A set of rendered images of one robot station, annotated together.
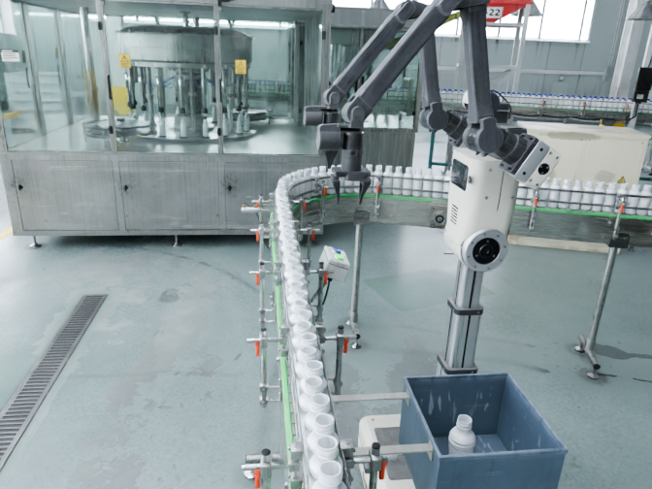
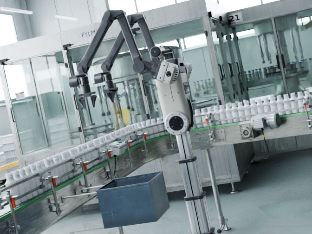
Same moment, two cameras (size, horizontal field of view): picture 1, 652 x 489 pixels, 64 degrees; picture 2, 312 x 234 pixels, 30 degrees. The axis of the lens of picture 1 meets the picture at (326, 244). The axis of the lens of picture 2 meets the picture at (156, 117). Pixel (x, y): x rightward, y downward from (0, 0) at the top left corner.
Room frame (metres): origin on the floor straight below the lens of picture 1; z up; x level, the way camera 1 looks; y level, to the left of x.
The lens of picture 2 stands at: (-1.83, -1.92, 1.45)
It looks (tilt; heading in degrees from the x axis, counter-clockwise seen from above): 3 degrees down; 23
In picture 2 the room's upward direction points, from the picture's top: 12 degrees counter-clockwise
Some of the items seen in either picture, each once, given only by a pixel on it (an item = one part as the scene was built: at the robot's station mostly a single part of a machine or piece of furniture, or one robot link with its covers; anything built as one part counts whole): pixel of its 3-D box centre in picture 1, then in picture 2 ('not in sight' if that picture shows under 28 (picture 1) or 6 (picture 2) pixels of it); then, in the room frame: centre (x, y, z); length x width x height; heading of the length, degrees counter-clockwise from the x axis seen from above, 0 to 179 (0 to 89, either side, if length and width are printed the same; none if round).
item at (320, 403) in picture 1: (318, 433); (40, 177); (0.85, 0.00, 1.08); 0.06 x 0.06 x 0.17
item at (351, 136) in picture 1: (350, 141); (83, 81); (1.44, -0.06, 1.57); 0.07 x 0.06 x 0.07; 100
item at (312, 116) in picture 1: (320, 109); (101, 74); (1.89, 0.04, 1.61); 0.12 x 0.09 x 0.12; 100
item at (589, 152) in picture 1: (568, 185); not in sight; (5.29, -2.47, 0.59); 1.10 x 0.62 x 1.18; 80
